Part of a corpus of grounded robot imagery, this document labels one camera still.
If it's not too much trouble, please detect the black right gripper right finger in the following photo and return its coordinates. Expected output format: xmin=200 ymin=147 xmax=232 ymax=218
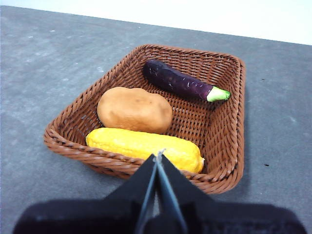
xmin=157 ymin=153 xmax=308 ymax=234

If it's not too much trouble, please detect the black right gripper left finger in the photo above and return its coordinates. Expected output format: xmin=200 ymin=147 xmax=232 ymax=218
xmin=13 ymin=153 xmax=158 ymax=234

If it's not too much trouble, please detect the brown wicker basket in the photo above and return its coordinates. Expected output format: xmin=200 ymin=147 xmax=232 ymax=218
xmin=43 ymin=44 xmax=246 ymax=195

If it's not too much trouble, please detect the yellow corn cob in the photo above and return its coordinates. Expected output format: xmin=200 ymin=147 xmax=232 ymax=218
xmin=85 ymin=127 xmax=205 ymax=174

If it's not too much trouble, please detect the brown potato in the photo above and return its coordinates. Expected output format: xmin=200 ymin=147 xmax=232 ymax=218
xmin=97 ymin=87 xmax=173 ymax=135

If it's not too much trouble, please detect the purple eggplant with green stem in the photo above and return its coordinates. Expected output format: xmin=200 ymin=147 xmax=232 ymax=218
xmin=142 ymin=59 xmax=231 ymax=103

